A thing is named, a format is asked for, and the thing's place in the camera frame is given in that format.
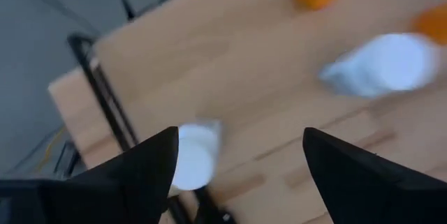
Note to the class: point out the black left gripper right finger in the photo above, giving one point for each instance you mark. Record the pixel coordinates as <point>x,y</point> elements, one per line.
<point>366,189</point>

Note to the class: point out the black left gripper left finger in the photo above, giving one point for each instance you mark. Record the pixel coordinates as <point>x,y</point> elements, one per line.
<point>122,189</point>

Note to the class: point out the white melatonin medicine bottle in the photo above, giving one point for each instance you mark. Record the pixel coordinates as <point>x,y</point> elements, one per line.
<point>199,157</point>
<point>380,65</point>

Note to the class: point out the wooden shelf black frame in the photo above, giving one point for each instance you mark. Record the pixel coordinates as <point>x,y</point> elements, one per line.
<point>209,60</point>

